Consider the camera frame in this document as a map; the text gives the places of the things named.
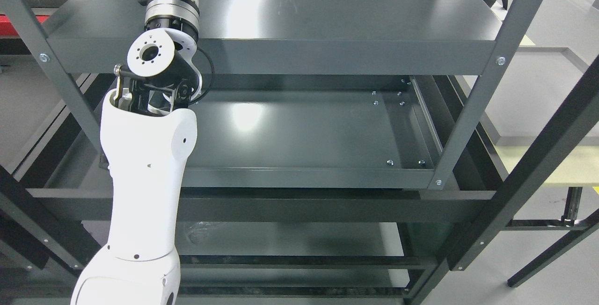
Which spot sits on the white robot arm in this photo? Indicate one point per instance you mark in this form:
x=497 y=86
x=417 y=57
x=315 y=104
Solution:
x=147 y=133

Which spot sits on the grey metal shelf unit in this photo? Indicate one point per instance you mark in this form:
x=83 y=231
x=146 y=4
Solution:
x=274 y=50

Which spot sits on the black metal shelf rack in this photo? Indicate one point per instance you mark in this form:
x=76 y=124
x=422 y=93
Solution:
x=441 y=229

